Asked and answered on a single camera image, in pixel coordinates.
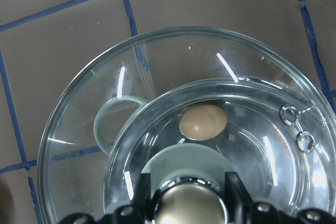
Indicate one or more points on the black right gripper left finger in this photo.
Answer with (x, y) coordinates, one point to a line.
(134, 212)

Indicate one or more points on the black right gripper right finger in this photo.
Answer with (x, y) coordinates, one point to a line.
(242, 208)

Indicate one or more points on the brown egg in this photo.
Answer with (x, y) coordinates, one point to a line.
(203, 122)

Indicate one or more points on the glass pot lid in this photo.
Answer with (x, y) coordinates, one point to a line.
(94, 108)

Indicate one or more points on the pale green cooking pot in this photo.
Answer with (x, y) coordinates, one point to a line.
(279, 139)

